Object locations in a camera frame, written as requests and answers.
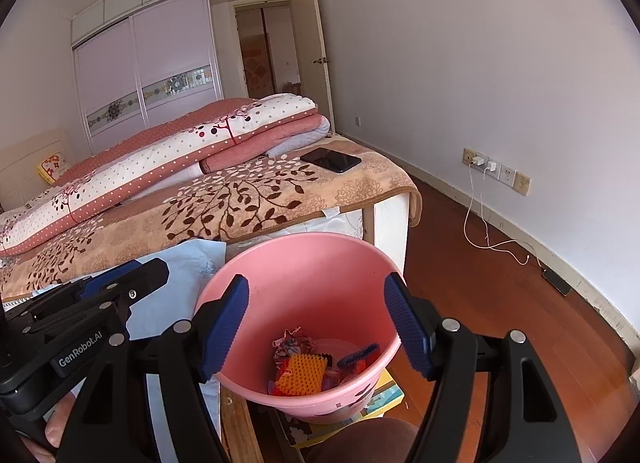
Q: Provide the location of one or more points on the black smartphone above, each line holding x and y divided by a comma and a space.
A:
330, 159

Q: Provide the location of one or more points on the yellow floral pillow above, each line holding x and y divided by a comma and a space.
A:
52, 167

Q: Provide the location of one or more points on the white sliding door wardrobe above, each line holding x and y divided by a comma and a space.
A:
165, 53

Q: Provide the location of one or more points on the blue foam fruit net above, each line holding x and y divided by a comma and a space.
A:
357, 357

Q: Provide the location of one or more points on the colourful cardboard box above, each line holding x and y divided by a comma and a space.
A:
385, 393

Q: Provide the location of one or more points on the light blue floral cloth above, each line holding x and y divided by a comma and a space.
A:
190, 263

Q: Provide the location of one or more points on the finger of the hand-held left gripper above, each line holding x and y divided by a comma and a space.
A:
75, 315
115, 273

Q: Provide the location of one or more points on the person's left hand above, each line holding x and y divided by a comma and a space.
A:
60, 425

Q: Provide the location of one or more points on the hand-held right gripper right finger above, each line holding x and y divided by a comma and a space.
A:
407, 323

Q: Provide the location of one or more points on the black phone on floor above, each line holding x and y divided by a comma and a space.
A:
556, 282

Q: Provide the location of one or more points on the clear plastic wrapper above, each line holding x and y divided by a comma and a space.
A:
295, 343

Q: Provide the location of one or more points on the brown round stool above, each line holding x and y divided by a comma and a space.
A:
360, 443

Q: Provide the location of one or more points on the folded tree print quilt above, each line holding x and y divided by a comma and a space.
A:
150, 163

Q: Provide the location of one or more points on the white bed footboard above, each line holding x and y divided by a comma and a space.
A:
390, 228

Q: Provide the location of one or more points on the light wooden table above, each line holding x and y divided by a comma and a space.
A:
240, 423

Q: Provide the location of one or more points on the pink folded blanket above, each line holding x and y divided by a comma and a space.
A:
270, 140

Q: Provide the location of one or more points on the beige room door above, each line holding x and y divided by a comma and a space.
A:
310, 43

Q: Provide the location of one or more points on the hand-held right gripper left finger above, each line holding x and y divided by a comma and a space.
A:
227, 328

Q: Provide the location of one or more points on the yellow foam fruit net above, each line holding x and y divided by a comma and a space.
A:
305, 373

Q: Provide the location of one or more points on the beige wall plate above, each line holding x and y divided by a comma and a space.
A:
469, 156
523, 183

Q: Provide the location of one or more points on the white wall socket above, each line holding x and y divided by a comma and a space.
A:
508, 175

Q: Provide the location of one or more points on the white charger plug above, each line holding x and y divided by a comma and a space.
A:
481, 162
493, 168

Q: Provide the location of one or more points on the pink plastic bucket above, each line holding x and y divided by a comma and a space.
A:
310, 283

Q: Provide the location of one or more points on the beige leaf print blanket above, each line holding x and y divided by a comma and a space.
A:
240, 203

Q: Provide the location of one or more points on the beige bed headboard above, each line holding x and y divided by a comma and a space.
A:
30, 158

